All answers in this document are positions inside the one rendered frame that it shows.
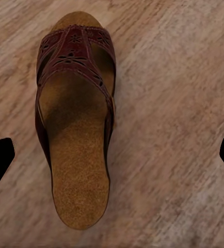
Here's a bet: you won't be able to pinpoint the sandal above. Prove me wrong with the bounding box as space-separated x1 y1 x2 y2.
35 11 118 230

